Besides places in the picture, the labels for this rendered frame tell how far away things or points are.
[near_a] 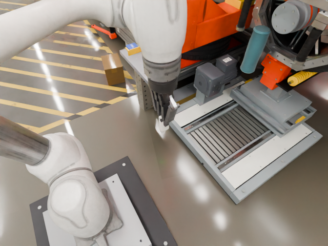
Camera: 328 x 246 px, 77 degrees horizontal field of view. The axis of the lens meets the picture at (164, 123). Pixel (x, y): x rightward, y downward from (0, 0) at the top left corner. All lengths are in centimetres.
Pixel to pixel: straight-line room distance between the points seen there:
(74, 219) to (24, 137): 28
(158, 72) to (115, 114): 129
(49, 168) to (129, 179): 43
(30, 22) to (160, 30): 22
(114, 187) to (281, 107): 123
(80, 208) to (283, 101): 145
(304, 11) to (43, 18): 99
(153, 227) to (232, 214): 55
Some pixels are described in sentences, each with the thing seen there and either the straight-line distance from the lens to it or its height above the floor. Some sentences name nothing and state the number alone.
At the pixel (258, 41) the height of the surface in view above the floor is 69.
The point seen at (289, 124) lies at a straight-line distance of 164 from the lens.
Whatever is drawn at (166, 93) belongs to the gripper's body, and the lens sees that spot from 53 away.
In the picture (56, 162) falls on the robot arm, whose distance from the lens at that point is 78.
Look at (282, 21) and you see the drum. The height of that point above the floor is 84.
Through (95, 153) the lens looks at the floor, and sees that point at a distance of 155.
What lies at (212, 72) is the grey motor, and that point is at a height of 41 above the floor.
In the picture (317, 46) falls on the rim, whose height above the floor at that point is 69.
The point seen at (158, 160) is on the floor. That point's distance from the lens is 145.
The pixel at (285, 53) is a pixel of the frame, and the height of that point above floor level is 61.
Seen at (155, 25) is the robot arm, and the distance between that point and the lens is 41.
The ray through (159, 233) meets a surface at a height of 30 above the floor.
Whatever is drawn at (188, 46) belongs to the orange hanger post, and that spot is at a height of 56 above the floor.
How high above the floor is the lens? 128
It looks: 51 degrees down
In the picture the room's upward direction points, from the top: straight up
